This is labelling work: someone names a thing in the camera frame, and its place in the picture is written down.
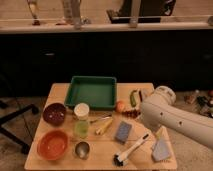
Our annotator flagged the blue sponge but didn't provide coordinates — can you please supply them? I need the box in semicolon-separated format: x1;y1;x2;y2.
115;121;132;144

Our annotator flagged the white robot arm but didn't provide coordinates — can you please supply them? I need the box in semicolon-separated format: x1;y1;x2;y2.
140;86;213;149

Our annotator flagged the green plastic cup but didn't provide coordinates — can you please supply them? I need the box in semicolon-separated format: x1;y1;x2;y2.
74;120;89;138

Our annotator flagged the small metal cup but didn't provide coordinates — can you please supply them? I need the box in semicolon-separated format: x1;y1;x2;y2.
75;141;90;159

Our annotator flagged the grey blue cloth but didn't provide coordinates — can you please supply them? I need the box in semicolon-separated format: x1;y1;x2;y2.
151;138;171;162

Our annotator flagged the dark red grape bunch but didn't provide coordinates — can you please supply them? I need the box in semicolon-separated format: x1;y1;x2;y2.
122;109;141;118

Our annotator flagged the green cucumber toy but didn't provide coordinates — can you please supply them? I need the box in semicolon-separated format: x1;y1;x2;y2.
130;90;137;107

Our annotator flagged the wooden table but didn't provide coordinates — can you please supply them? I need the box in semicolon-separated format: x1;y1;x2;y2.
24;82;178;171

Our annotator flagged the white dish brush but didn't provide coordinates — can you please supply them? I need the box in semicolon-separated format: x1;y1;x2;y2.
113;134;149;167

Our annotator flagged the orange fruit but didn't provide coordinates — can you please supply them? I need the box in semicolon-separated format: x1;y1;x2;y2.
115;101;125;113

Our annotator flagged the metal spoon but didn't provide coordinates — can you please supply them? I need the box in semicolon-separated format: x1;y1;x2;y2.
89;115;112;124

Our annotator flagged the yellow banana toy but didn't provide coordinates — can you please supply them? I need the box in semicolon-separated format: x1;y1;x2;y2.
95;119;112;135

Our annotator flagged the green plastic tray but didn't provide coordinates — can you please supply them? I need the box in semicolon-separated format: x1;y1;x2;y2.
64;76;117;110

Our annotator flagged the dark purple bowl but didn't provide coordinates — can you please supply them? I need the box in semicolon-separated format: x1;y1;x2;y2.
43;103;66;126

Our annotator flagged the orange bowl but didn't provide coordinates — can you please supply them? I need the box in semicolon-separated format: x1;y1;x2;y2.
37;130;69;161

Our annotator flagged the black office chair base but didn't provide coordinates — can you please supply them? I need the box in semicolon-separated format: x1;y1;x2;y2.
0;102;39;154

